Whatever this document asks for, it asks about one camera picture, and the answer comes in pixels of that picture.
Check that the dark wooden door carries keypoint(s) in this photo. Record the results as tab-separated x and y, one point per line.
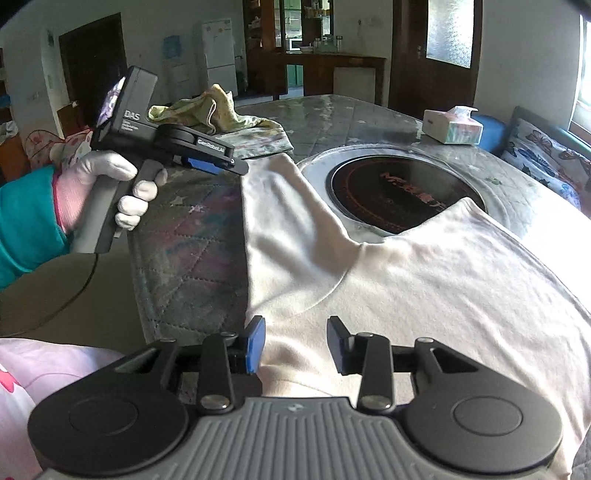
76	60

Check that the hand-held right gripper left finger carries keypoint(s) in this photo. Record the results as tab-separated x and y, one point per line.
256	346

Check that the person's left forearm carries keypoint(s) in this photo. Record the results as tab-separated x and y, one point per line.
25	221

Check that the window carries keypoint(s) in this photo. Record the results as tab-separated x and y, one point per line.
584	92

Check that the butterfly print cushion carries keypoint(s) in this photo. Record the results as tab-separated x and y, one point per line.
540	157

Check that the white tissue box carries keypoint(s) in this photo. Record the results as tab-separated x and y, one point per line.
450	125

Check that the wooden door with frosted glass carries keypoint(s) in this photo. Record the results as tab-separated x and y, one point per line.
406	69

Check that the person's left hand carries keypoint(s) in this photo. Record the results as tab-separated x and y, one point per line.
87	168

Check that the cream white shirt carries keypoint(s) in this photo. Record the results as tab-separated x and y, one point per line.
415	277

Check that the pale floral cloth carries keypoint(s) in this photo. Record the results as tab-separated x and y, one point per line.
258	141

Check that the yellow floral cloth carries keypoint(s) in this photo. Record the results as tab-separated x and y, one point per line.
203	108

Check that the beige chair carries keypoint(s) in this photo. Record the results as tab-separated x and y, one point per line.
353	85

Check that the pink patterned cloth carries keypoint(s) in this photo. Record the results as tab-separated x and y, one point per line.
41	141

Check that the blue sofa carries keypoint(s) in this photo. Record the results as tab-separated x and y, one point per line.
491	131

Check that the white refrigerator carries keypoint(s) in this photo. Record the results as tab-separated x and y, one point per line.
219	55

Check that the person's pink clothing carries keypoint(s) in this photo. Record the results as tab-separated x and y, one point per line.
27	369

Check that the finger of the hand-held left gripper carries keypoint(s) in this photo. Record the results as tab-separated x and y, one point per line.
217	165

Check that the round black induction cooktop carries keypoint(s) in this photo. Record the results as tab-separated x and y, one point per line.
397	194

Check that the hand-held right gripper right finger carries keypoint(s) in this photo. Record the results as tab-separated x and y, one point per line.
339	346

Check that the water dispenser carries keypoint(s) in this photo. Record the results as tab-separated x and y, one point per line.
178	78

